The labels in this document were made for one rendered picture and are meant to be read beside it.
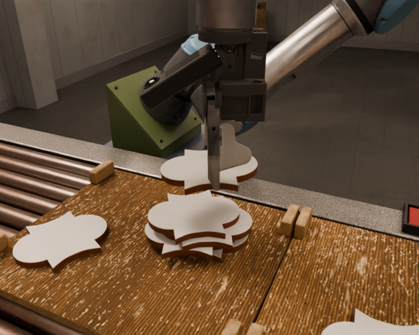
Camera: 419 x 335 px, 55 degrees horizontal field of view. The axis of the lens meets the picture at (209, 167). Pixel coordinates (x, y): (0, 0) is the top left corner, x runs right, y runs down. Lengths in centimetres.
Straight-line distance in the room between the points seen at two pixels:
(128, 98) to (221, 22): 61
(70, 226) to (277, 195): 39
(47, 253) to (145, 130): 48
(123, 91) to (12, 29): 314
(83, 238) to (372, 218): 50
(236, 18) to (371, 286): 40
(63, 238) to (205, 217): 23
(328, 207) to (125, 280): 41
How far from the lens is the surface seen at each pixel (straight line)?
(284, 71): 91
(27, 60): 415
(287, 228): 66
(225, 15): 50
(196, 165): 60
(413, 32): 714
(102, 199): 77
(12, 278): 65
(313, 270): 62
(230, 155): 54
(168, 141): 105
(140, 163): 93
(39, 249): 67
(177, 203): 66
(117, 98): 105
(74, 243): 66
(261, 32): 53
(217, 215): 63
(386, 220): 80
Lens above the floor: 134
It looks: 28 degrees down
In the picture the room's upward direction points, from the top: straight up
